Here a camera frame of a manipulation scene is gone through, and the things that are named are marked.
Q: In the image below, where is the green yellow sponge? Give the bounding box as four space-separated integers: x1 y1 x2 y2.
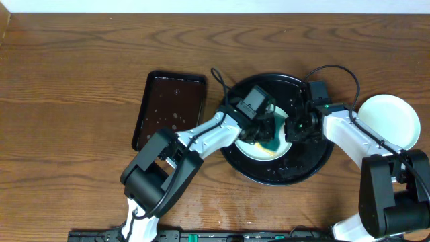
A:
255 114 284 156

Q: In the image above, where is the pale green plate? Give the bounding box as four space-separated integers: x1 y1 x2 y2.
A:
235 105 292 161
358 94 421 150

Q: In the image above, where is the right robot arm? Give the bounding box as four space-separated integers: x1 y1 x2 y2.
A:
284 104 429 241

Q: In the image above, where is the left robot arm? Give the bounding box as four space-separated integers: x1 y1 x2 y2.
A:
120 104 276 241

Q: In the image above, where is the round black tray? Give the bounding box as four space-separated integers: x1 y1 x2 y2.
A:
221 73 334 186

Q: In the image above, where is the rectangular dark brown tray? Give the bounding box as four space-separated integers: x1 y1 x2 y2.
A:
131 71 207 151

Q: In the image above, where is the wooden side panel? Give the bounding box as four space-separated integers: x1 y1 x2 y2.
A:
0 3 11 44

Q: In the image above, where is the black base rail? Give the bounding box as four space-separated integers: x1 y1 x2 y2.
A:
67 229 335 242

